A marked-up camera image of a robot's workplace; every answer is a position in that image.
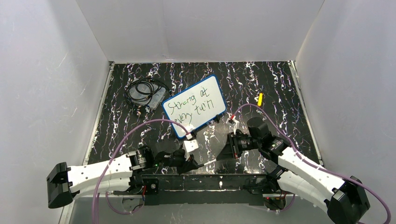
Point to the white marker pen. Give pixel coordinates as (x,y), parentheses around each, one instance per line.
(209,162)

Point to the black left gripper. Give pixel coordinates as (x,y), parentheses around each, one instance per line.
(187,162)

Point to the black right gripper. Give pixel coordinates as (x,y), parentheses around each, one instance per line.
(231,145)

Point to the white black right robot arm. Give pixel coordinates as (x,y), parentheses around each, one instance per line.
(343,200)

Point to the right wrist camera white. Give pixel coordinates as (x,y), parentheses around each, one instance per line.
(233,123)

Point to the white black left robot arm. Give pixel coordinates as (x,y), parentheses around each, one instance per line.
(67,183)

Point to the aluminium frame rail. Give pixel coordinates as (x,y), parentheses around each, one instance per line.
(204,197)

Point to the blue framed whiteboard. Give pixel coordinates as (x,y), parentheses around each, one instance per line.
(195,106)

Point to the clear plastic parts box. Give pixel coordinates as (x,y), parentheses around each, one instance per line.
(146,94)

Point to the yellow handled screwdriver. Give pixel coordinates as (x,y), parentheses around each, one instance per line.
(260,99)

